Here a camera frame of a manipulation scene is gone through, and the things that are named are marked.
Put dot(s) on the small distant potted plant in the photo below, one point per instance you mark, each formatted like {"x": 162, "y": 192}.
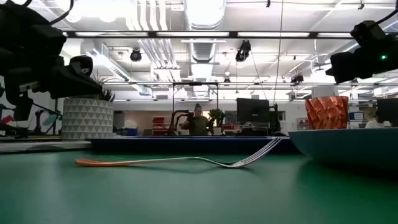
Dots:
{"x": 216, "y": 115}

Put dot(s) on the red storage bins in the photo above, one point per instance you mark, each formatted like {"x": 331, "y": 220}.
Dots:
{"x": 160, "y": 126}

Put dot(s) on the succulent in white patterned pot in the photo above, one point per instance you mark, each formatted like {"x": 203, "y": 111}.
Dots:
{"x": 87, "y": 119}

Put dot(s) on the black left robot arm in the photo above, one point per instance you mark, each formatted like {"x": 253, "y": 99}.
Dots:
{"x": 17, "y": 104}

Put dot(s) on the light blue round plate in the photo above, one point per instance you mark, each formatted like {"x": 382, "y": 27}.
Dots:
{"x": 351, "y": 146}

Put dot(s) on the black ceiling spotlight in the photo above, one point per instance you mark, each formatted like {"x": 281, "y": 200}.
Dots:
{"x": 243, "y": 51}
{"x": 136, "y": 55}
{"x": 297, "y": 78}

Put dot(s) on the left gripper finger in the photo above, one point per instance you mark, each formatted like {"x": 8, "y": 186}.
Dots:
{"x": 82, "y": 63}
{"x": 73, "y": 84}

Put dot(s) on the red faceted cup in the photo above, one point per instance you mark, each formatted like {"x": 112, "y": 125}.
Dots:
{"x": 326, "y": 112}

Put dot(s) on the black computer monitor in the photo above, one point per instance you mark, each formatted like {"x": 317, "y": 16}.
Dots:
{"x": 252, "y": 110}
{"x": 388, "y": 109}

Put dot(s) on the black overhead frame bar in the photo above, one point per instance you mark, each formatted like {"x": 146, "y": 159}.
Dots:
{"x": 217, "y": 34}

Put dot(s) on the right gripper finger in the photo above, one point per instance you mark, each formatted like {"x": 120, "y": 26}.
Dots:
{"x": 343, "y": 67}

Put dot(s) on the dark blue plastic tray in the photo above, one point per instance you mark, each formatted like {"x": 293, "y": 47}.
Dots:
{"x": 186, "y": 144}

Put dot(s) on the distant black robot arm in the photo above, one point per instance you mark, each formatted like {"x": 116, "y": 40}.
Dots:
{"x": 178, "y": 119}

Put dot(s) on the green table mat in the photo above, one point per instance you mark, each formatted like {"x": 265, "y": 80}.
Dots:
{"x": 186, "y": 196}

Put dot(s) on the person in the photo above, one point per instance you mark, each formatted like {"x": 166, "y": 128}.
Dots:
{"x": 198, "y": 123}

